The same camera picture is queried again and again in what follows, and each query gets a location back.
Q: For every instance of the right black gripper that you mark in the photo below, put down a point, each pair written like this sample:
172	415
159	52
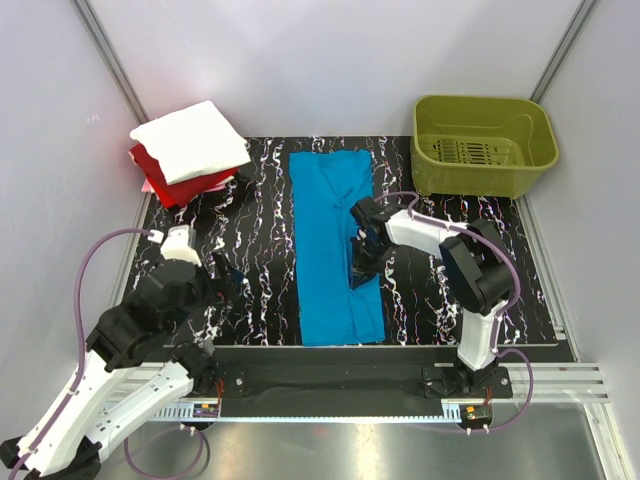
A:
358	277

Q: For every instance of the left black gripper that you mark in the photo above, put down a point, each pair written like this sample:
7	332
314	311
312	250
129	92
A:
228	285

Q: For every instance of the blue t-shirt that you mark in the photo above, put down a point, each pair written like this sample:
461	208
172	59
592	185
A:
325	186

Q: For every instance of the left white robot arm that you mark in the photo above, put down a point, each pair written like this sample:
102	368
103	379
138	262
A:
78	432

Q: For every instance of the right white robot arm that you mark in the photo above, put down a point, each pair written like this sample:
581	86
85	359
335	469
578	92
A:
481	278

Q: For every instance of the black marble pattern mat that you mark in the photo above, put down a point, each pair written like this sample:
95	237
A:
253	216

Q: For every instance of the folded red t-shirt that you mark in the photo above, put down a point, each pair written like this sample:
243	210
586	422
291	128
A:
177	194

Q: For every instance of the folded pink t-shirt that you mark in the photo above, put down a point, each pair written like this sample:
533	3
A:
146	187

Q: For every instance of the folded white t-shirt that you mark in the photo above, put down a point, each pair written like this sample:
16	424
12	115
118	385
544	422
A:
192	142

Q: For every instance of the olive green plastic basket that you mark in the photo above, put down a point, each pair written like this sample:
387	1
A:
480	146

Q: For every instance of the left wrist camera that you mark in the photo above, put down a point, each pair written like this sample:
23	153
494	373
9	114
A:
179	244

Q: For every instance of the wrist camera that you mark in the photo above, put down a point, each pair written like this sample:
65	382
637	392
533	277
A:
370	216
179	244

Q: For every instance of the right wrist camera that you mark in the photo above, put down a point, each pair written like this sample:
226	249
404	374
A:
370	216

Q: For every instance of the aluminium frame rail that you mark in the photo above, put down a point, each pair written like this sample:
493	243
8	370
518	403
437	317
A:
541	383

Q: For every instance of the left corner aluminium post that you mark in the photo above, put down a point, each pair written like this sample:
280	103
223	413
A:
104	47

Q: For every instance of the corner aluminium post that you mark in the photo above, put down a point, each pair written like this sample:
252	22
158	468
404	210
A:
568	39
104	47

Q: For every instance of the right corner aluminium post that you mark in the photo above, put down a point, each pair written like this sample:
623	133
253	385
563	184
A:
568	39

